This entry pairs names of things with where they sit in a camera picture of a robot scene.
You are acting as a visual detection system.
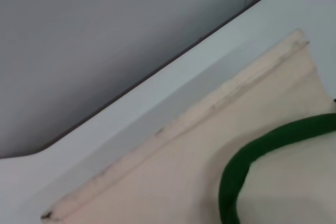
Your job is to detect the cream handbag with green handles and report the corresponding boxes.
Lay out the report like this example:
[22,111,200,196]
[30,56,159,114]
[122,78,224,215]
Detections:
[40,28,336,224]

